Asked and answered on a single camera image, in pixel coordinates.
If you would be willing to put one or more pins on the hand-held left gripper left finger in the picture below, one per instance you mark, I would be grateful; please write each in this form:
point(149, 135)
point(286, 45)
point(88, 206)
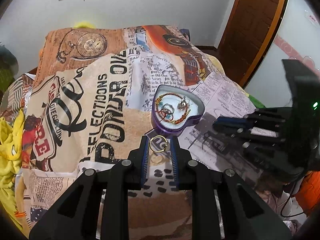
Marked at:
point(145, 162)

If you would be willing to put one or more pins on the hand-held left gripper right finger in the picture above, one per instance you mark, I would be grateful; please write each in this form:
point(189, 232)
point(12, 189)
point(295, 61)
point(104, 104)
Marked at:
point(174, 165)

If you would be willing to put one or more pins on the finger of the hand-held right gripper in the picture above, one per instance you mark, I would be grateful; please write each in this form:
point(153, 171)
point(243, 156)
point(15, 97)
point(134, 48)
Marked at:
point(265, 117)
point(270, 147)

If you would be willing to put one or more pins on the purple heart-shaped tin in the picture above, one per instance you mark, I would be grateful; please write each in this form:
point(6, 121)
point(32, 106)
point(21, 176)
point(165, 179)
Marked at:
point(192, 115)

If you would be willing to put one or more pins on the silver charm earring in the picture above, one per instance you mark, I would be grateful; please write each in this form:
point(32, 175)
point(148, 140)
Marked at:
point(183, 103)

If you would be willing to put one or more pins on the person's right forearm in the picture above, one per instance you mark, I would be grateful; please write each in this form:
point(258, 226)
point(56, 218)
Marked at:
point(311, 192)

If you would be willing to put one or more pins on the white heart-print wardrobe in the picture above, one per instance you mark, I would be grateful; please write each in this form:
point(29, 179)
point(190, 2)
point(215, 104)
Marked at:
point(295, 37)

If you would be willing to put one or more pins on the newspaper print blanket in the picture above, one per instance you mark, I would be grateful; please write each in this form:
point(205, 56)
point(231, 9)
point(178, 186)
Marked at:
point(100, 100)

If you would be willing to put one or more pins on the white wardrobe sticker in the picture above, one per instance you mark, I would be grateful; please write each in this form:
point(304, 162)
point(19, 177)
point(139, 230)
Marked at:
point(313, 17)

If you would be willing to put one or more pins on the brown wooden door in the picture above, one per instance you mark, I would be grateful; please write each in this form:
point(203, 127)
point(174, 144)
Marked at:
point(252, 30)

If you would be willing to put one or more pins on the dark blue cloth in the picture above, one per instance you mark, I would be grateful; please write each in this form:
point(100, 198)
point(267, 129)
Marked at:
point(186, 33)

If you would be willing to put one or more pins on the yellow cloth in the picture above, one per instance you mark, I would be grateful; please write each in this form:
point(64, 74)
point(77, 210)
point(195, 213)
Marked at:
point(10, 160)

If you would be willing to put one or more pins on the striped cloth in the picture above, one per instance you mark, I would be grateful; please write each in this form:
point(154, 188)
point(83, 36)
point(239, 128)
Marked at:
point(20, 92)

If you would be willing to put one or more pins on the yellow plastic object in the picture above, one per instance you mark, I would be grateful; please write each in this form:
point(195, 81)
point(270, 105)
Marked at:
point(85, 25)

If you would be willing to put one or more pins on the pile of clutter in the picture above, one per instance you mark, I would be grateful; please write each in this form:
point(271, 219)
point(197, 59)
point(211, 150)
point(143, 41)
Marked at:
point(6, 67)

